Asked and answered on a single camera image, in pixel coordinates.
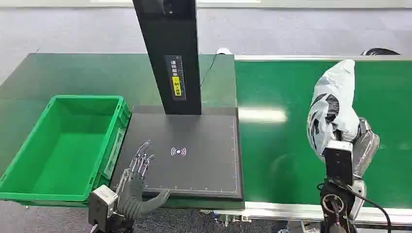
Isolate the green conveyor belt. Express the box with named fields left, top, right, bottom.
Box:
left=234, top=60, right=412, bottom=210

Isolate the pale crate side label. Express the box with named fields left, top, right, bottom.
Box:
left=104, top=127, right=126, bottom=180

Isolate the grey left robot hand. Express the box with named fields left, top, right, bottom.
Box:
left=116, top=139, right=171, bottom=221

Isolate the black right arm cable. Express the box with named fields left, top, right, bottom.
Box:
left=346, top=183, right=393, bottom=233

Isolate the green plastic crate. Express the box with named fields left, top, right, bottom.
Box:
left=0, top=94, right=132, bottom=207

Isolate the thin black table cable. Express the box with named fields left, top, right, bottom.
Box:
left=199, top=54, right=218, bottom=88

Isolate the black curved background object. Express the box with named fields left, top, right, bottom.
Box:
left=361, top=47, right=401, bottom=56

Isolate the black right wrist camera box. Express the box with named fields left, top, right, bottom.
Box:
left=323, top=140, right=354, bottom=186

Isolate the black scanner column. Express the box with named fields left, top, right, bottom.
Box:
left=132, top=0, right=203, bottom=116

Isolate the black and yellow column label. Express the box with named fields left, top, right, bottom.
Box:
left=165, top=55, right=187, bottom=101

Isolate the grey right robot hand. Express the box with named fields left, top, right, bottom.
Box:
left=351, top=117, right=381, bottom=180

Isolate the metal conveyor bracket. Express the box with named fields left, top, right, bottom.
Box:
left=215, top=213, right=252, bottom=227

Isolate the white plastic parcel bag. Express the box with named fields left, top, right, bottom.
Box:
left=306, top=59, right=361, bottom=162

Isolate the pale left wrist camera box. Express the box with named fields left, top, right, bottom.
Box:
left=88, top=184, right=119, bottom=226

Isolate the black scanner base plate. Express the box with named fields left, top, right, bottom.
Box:
left=110, top=106, right=244, bottom=202

